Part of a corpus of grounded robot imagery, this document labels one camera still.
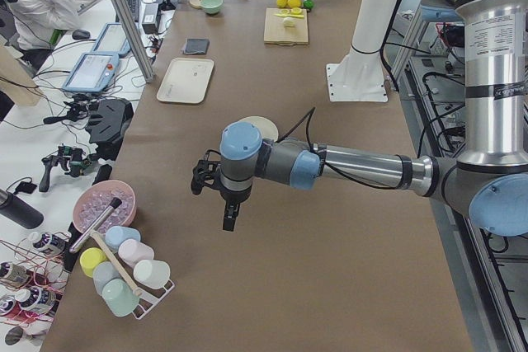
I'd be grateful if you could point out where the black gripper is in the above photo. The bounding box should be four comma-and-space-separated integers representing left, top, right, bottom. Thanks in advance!
219, 181, 252, 232

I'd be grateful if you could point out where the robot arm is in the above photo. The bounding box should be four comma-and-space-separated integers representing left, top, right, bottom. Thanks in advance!
214, 0, 527, 237

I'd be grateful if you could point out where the beige rabbit tray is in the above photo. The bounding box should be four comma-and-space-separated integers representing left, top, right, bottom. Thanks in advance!
157, 58, 215, 105

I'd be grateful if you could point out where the lemon half near bun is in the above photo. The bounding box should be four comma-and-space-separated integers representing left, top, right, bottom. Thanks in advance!
290, 7, 302, 16

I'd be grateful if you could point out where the round beige plate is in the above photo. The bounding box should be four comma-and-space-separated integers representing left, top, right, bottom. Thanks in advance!
240, 115, 279, 141

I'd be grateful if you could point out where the white cup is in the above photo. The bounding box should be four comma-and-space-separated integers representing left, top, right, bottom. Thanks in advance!
133, 260, 171, 289

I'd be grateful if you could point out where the white cup rack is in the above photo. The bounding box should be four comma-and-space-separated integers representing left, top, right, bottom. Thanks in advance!
132, 279, 177, 320

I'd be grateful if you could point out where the pink cup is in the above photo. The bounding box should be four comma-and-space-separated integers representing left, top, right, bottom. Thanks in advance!
118, 238, 154, 268

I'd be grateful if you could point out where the metal muddler black tip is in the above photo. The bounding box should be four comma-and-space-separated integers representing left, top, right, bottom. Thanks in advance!
68, 197, 122, 254

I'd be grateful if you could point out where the blue cup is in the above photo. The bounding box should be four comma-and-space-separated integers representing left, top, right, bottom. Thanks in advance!
105, 226, 141, 253

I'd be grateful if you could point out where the pink bowl with ice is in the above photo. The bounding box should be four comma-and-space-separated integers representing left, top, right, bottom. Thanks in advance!
73, 180, 137, 233

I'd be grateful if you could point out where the grey cup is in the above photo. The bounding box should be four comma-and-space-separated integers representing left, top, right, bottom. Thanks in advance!
92, 261, 120, 296

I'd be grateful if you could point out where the mint green cup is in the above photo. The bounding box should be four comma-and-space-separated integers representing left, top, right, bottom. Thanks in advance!
101, 279, 139, 317

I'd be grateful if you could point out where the yellow cup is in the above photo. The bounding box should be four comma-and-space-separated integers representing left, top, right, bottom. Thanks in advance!
79, 247, 108, 278

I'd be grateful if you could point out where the black plastic cover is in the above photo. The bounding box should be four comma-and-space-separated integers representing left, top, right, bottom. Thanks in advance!
85, 98, 134, 160

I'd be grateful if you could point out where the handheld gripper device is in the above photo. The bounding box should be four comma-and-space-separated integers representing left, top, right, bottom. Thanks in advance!
38, 145, 99, 192

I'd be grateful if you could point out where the grey folded cloth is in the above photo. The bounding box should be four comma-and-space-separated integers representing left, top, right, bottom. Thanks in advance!
182, 38, 210, 55

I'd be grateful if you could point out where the wooden cutting board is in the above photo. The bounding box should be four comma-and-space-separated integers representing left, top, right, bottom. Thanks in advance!
263, 7, 309, 45

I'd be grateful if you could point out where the near teach pendant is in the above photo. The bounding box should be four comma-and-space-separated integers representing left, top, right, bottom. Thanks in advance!
62, 51, 120, 93

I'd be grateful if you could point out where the teach pendant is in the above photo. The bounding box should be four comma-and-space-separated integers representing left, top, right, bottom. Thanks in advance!
92, 22, 130, 58
62, 51, 120, 93

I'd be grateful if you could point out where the yellow plastic knife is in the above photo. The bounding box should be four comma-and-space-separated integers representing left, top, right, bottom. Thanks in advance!
274, 13, 304, 19

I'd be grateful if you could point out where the mint green bowl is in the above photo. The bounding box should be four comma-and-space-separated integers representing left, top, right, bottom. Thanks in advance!
200, 0, 224, 16

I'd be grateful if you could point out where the far teach pendant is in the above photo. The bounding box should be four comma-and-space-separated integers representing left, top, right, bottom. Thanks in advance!
92, 22, 130, 58

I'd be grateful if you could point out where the whole lemon left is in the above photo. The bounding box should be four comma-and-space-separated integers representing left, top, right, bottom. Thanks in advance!
276, 0, 288, 8

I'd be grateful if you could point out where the whole lemon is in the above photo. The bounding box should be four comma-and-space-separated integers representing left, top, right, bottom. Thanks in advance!
287, 0, 303, 8
276, 0, 288, 8

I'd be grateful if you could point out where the whole lemon right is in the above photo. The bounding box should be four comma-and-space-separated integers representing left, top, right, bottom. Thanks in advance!
287, 0, 303, 8

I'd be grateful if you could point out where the green lime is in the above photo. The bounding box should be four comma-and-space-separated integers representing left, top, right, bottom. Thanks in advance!
303, 0, 314, 11

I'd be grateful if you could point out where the black water bottle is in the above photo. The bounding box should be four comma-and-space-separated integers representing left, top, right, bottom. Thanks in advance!
1, 190, 44, 229

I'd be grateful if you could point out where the black keyboard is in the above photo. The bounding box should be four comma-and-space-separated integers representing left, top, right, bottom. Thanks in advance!
126, 0, 141, 22

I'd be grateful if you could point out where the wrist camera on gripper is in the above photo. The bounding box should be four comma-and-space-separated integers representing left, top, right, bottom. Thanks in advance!
191, 159, 221, 195

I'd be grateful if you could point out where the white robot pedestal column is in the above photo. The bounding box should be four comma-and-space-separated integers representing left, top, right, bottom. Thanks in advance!
327, 0, 398, 102

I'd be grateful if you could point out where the aluminium frame post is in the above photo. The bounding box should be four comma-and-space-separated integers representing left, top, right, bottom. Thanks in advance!
111, 0, 154, 83

